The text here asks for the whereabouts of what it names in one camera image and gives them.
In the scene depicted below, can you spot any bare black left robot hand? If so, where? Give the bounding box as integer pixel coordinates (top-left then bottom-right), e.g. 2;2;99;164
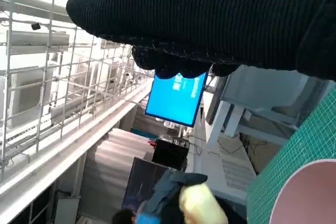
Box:
136;173;208;224

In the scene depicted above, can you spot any black knitted glove right hand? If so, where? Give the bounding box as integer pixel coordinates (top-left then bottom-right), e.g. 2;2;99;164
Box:
65;0;336;82

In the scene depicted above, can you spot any round bread bun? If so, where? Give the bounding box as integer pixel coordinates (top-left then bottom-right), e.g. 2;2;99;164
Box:
179;183;228;224

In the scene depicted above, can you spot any pink bowl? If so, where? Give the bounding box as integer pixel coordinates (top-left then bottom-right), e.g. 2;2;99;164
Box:
269;159;336;224

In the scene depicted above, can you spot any dark picture screen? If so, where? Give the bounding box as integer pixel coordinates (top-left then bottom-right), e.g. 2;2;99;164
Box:
122;157;176;210

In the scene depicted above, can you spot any black equipment box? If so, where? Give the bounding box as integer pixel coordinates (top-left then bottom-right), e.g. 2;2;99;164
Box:
151;138;190;171

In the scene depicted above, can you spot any white desk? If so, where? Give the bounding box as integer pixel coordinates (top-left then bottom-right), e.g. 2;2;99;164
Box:
181;87;211;177

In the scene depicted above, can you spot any white perforated cabinet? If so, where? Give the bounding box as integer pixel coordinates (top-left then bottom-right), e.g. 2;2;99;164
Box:
193;129;257;205

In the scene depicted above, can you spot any black flat monitor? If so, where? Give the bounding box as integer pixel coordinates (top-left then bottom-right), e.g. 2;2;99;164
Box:
205;76;228;125

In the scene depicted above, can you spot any white framed glass cabinet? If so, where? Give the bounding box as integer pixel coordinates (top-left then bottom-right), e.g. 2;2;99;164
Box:
206;65;331;148

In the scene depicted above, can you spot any blue lit monitor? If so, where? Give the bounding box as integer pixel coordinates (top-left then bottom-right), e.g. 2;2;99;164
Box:
144;71;209;127

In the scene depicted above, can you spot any green cutting mat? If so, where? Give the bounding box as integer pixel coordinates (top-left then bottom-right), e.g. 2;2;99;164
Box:
246;94;336;224

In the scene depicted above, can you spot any white ceiling air unit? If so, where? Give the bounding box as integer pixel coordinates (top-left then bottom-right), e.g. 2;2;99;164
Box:
6;29;69;53

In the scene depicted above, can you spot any black desk cable tangle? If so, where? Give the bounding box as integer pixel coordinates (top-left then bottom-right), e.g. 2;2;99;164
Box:
188;134;203;155

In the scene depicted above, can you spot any white metal grid frame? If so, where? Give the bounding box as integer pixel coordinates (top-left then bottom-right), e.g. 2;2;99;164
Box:
0;0;155;183

